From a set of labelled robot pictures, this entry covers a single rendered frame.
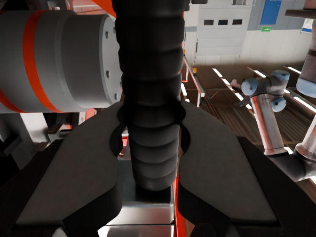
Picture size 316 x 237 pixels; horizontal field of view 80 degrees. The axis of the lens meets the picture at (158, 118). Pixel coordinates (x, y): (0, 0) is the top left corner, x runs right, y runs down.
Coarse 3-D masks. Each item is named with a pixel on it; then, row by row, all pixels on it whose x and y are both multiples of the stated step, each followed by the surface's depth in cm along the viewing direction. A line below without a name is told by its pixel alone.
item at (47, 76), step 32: (0, 32) 21; (32, 32) 21; (64, 32) 22; (96, 32) 22; (0, 64) 21; (32, 64) 21; (64, 64) 22; (96, 64) 22; (0, 96) 23; (32, 96) 23; (64, 96) 23; (96, 96) 24
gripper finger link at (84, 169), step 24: (96, 120) 10; (120, 120) 11; (72, 144) 8; (96, 144) 8; (120, 144) 10; (48, 168) 7; (72, 168) 7; (96, 168) 7; (48, 192) 6; (72, 192) 6; (96, 192) 6; (120, 192) 7; (24, 216) 5; (48, 216) 5; (72, 216) 5; (96, 216) 6
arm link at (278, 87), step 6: (276, 72) 88; (282, 72) 88; (288, 72) 88; (270, 78) 88; (276, 78) 88; (282, 78) 87; (288, 78) 88; (276, 84) 88; (282, 84) 88; (270, 90) 89; (276, 90) 90; (282, 90) 90
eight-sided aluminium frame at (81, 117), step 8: (40, 0) 43; (48, 0) 43; (56, 0) 43; (64, 0) 43; (72, 0) 46; (48, 8) 44; (56, 8) 47; (64, 8) 44; (72, 8) 47; (80, 112) 51; (56, 120) 50; (64, 120) 50; (72, 120) 50; (80, 120) 51; (72, 128) 49
